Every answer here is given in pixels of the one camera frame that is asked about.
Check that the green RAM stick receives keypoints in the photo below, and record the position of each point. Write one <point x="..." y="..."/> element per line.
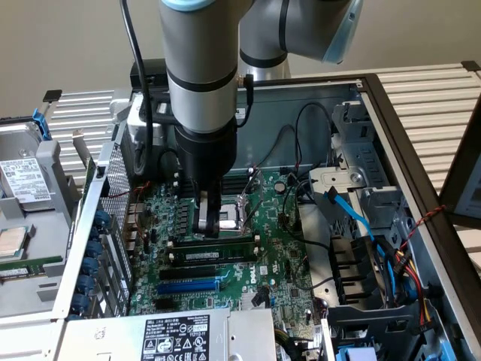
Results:
<point x="225" y="252"/>
<point x="22" y="269"/>

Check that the black box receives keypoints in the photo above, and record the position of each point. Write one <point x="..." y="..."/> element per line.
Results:
<point x="134" y="75"/>

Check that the black fan shroud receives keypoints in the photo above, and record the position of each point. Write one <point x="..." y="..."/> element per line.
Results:
<point x="349" y="263"/>

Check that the dark framed panel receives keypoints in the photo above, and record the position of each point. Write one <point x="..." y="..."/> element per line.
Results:
<point x="456" y="169"/>

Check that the silver hard disk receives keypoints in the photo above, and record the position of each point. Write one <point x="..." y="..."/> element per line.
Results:
<point x="22" y="180"/>

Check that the silver disk bay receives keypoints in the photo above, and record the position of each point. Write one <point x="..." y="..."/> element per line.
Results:
<point x="360" y="158"/>

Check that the metal socket cover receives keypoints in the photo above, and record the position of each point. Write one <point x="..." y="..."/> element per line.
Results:
<point x="252" y="188"/>

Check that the grey parts rack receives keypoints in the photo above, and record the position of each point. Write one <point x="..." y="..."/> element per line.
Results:
<point x="49" y="233"/>

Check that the blue round card latch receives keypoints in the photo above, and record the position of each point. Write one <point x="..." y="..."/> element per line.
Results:
<point x="91" y="267"/>
<point x="95" y="250"/>
<point x="82" y="304"/>
<point x="100" y="220"/>
<point x="85" y="286"/>

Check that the short black expansion slot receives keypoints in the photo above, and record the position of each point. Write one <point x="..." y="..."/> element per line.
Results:
<point x="164" y="304"/>

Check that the RAM slot with white latches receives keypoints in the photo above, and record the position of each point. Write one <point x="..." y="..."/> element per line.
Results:
<point x="233" y="187"/>
<point x="240" y="176"/>
<point x="225" y="240"/>
<point x="171" y="257"/>

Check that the open metal PC case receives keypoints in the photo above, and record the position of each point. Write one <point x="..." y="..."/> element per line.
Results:
<point x="270" y="131"/>

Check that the thin metal locking lever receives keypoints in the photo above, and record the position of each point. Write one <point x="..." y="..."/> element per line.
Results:
<point x="233" y="228"/>

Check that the CPU socket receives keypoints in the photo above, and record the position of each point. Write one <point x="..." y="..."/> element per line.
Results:
<point x="231" y="222"/>

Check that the green Dell motherboard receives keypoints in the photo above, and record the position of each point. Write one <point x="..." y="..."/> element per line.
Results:
<point x="270" y="233"/>

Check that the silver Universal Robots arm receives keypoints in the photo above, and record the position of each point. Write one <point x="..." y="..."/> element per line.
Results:
<point x="199" y="56"/>

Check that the dark grey disk bay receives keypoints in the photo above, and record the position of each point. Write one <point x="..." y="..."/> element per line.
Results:
<point x="376" y="319"/>

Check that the RAM slot with black latches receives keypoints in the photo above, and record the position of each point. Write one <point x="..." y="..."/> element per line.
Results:
<point x="214" y="262"/>
<point x="231" y="192"/>
<point x="235" y="182"/>

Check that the silver rear port block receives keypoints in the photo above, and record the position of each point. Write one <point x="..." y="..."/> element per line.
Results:
<point x="135" y="210"/>

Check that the blue plastic disk bracket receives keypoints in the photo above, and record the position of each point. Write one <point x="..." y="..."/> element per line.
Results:
<point x="41" y="126"/>

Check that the long black expansion slot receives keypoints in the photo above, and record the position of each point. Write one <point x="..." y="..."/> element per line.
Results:
<point x="188" y="273"/>

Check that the blue expansion slot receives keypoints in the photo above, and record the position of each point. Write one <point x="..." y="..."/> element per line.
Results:
<point x="188" y="287"/>

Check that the black table end cap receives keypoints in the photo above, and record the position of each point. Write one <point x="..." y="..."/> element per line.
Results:
<point x="471" y="65"/>
<point x="52" y="95"/>

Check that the round coin battery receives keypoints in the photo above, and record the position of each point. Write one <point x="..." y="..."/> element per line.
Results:
<point x="280" y="186"/>

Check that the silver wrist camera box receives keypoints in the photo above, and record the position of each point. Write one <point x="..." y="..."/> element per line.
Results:
<point x="133" y="120"/>

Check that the silver CPU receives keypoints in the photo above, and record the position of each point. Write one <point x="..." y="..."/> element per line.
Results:
<point x="11" y="242"/>

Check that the graphics card with metal bracket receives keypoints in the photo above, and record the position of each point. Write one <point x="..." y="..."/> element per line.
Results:
<point x="80" y="150"/>

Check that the silver disk bay bracket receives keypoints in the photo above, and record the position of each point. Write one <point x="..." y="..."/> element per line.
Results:
<point x="330" y="176"/>

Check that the silver power supply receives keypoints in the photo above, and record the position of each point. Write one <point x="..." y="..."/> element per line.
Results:
<point x="112" y="334"/>

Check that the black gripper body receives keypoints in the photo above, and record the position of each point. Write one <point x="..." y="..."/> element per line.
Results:
<point x="206" y="150"/>

